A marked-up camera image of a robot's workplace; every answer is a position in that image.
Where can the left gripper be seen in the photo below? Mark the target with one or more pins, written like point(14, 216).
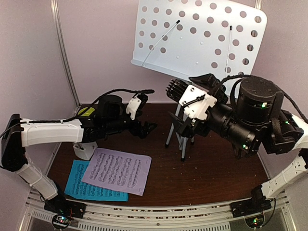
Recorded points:
point(144, 132)

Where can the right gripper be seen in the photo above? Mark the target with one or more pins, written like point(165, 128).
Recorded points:
point(185, 128)

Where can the purple sheet music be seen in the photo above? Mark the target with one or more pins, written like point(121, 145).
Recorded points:
point(118, 171)

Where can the white music stand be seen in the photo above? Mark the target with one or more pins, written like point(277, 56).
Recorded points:
point(190, 38)

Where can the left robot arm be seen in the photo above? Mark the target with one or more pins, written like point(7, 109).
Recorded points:
point(111, 116)

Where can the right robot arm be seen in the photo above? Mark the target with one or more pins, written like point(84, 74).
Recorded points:
point(247, 111)

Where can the white metronome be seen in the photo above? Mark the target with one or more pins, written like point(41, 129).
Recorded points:
point(85, 151)

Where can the blue sheet music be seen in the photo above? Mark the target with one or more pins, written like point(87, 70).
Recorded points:
point(83, 191)

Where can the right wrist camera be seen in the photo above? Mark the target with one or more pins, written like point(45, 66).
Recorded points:
point(194, 101)

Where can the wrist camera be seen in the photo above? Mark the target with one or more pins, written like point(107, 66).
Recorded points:
point(136, 102)
point(194, 101)

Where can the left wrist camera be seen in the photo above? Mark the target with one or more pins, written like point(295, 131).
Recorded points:
point(136, 102)

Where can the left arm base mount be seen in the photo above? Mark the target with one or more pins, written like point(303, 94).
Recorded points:
point(65, 211)

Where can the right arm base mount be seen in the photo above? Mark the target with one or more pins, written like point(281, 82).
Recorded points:
point(252, 209)

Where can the right aluminium corner post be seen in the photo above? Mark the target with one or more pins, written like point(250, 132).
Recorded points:
point(258, 4)

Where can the aluminium corner post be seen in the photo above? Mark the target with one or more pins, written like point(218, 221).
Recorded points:
point(64, 57)
point(258, 4)

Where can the left aluminium corner post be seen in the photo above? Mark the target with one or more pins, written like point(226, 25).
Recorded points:
point(64, 57)

